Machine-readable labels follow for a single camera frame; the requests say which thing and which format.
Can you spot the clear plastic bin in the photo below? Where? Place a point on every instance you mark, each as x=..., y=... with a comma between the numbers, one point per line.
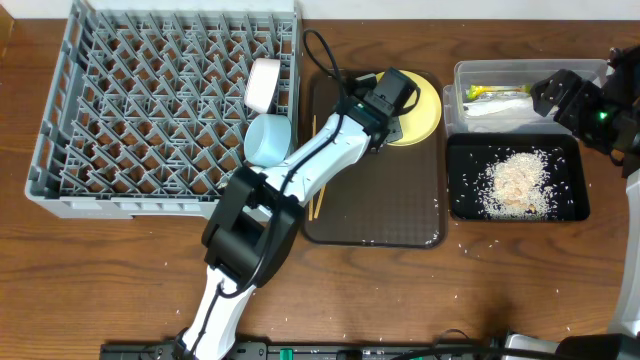
x=510, y=72

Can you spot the dark brown serving tray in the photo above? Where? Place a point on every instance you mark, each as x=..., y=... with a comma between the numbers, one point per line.
x=394, y=198

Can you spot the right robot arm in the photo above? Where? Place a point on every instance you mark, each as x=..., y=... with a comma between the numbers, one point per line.
x=606, y=119

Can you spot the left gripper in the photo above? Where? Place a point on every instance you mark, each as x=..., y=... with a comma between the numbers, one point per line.
x=391, y=130

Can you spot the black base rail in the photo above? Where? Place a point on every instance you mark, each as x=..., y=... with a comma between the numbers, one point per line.
x=261, y=351

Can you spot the white bowl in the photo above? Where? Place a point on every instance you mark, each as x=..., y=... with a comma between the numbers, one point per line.
x=262, y=84

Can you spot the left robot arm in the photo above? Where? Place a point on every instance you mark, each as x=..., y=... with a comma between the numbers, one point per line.
x=252, y=229

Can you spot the grey dishwasher rack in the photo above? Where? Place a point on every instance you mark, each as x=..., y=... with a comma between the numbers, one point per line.
x=145, y=114

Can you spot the green snack wrapper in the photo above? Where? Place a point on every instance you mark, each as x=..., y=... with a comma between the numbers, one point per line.
x=476, y=92

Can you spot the light blue bowl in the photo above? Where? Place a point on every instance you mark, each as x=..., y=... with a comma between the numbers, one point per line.
x=268, y=140

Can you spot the yellow plate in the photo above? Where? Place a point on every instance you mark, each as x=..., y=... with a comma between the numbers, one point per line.
x=424, y=118

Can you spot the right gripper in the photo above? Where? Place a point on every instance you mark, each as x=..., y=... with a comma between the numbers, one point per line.
x=583, y=91

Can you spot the white paper napkin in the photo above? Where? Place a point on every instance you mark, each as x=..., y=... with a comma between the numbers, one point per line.
x=497, y=106

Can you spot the rice pile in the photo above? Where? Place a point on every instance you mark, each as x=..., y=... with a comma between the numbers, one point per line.
x=522, y=183

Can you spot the black waste tray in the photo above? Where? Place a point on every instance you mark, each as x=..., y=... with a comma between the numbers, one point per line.
x=461, y=146

